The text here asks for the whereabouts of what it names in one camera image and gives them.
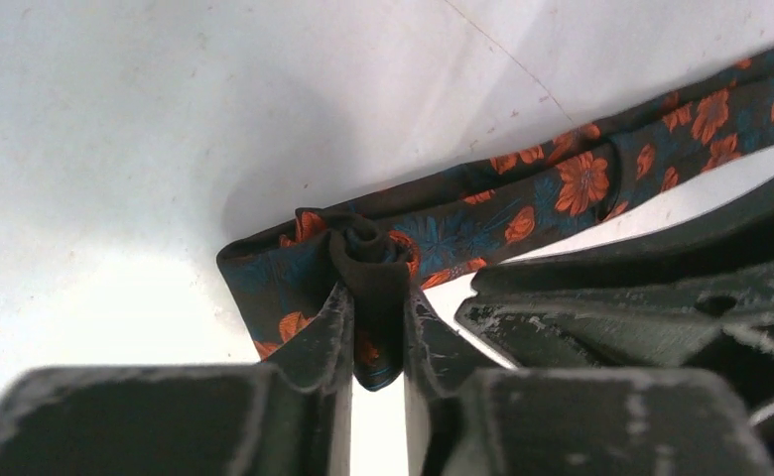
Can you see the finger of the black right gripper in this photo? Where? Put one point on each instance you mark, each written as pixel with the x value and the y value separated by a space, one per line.
pixel 721 323
pixel 723 259

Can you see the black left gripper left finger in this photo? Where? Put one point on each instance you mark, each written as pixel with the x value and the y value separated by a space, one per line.
pixel 289 415

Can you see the black orange-flower tie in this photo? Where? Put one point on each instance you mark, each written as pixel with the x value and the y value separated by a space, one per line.
pixel 432 230

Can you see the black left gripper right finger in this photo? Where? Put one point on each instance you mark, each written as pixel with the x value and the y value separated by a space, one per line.
pixel 466 415

